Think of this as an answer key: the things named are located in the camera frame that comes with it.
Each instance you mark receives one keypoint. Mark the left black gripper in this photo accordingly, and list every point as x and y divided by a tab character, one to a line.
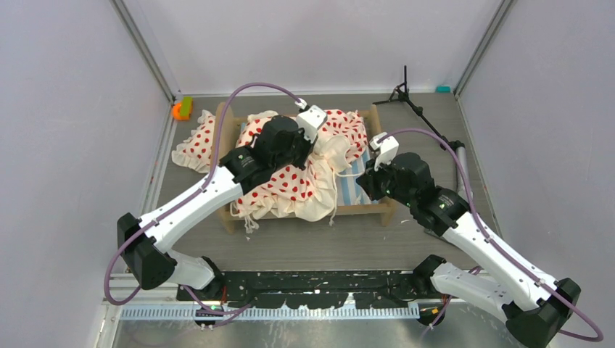
306	142

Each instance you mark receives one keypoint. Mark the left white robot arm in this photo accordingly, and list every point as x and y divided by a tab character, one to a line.
146	243

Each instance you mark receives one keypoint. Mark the blue striped mattress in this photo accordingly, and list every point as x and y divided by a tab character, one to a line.
349	193

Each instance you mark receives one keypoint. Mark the black tripod stand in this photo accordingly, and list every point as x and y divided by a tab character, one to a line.
435	111

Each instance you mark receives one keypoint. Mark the orange green toy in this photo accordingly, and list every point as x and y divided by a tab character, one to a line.
183	109

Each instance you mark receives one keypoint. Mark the teal small block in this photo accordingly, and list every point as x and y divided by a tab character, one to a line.
443	89

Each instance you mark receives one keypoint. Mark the strawberry print small pillow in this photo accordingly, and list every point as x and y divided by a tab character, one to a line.
195	152

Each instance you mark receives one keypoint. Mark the wooden pet bed frame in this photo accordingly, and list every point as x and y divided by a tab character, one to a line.
311	194

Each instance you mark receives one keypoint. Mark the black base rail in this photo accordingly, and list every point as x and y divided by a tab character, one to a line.
336	295

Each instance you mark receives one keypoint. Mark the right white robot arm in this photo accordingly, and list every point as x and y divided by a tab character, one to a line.
530	302

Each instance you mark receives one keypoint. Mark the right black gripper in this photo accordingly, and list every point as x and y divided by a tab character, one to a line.
368	180

